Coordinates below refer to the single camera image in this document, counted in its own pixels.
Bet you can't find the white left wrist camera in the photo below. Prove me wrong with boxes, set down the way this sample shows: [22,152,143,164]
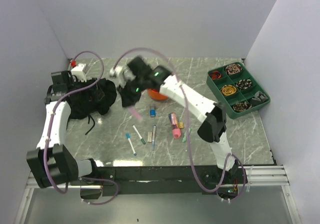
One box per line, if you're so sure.
[70,60,88,82]

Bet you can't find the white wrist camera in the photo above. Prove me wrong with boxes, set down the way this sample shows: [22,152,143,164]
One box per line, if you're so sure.
[109,65,130,88]
[70,60,88,82]

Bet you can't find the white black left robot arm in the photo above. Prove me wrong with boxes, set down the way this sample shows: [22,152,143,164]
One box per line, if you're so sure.
[26,65,100,188]

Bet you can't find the black base bar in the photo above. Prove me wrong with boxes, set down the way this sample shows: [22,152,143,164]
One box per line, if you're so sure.
[71,164,248,197]

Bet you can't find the beige eraser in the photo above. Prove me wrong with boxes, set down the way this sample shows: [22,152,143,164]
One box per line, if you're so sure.
[147,131,153,143]

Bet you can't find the brown black rolled ribbon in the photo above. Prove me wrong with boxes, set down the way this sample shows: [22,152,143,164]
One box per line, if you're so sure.
[232,101,253,113]

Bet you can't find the orange black rolled ribbon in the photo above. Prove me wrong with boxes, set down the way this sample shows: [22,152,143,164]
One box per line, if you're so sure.
[208,70,222,81]

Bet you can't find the white green marker pen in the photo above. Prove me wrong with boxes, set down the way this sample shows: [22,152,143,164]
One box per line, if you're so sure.
[132,124,146,145]

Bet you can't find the beige black rolled ribbon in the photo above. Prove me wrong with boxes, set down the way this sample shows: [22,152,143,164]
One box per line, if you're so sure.
[235,78,253,91]

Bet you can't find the black cloth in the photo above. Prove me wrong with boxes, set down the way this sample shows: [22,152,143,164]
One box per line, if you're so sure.
[66,78,117,121]

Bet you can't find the orange round desk organizer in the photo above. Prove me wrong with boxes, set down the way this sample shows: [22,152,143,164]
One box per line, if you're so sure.
[147,88,168,101]

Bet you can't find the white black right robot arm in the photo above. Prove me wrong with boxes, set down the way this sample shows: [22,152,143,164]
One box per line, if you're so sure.
[109,56,239,183]

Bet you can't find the aluminium rail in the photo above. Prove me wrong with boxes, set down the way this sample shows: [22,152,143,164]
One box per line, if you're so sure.
[24,165,291,189]

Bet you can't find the mint green highlighter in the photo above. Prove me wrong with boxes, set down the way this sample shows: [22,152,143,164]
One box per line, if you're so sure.
[182,127,192,143]

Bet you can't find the yellow black rolled ribbon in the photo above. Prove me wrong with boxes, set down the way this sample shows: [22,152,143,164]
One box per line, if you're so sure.
[220,85,237,97]

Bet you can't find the green compartment tray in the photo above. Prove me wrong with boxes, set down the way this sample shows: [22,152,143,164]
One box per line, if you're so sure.
[206,61,271,119]

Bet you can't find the small yellow eraser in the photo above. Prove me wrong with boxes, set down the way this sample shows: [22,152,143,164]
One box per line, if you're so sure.
[178,122,184,129]

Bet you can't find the pink black rolled ribbon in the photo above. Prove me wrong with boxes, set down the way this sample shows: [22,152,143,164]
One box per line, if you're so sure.
[225,63,243,76]

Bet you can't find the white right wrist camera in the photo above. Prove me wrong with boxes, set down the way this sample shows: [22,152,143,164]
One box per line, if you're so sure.
[109,65,130,88]

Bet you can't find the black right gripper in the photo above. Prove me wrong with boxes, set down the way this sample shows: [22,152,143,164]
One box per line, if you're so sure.
[116,76,147,109]

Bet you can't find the grey black clips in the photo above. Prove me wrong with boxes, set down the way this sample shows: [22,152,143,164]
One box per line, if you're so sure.
[249,91,268,107]

